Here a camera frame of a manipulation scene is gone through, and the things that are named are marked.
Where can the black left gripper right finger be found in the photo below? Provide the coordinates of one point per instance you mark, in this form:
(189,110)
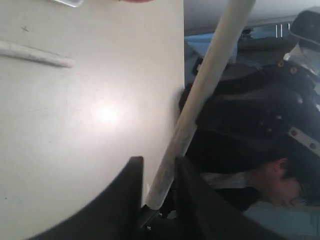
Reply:
(204,215)

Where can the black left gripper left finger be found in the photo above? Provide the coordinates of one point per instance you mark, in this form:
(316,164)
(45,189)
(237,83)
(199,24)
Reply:
(112,215)

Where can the white drumstick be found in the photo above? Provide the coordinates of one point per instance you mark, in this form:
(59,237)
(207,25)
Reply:
(13,50)
(226,35)

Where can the person in dark clothes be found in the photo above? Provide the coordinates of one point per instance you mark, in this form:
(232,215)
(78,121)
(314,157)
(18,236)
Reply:
(281,181)

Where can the white plastic tray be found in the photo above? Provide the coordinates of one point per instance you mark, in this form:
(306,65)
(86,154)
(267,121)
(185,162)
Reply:
(70,3)

